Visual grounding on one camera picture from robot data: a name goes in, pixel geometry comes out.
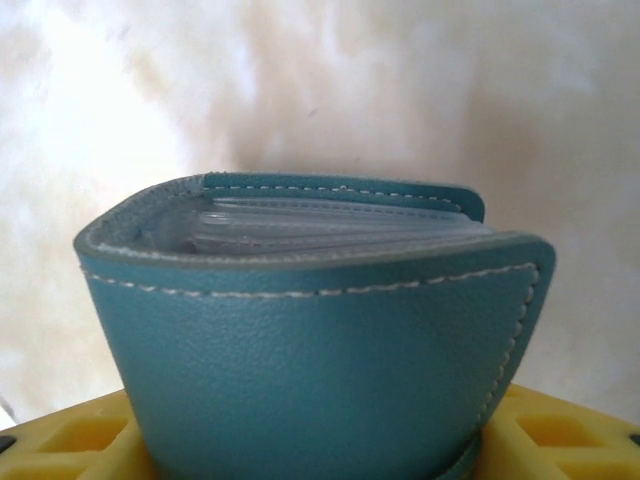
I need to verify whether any teal leather card holder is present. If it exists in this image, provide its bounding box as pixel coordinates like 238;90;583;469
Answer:
72;171;557;480

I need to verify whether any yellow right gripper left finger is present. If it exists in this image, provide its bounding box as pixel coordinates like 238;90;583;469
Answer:
0;387;151;480

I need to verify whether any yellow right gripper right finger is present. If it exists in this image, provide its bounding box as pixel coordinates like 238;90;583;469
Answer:
477;382;640;480

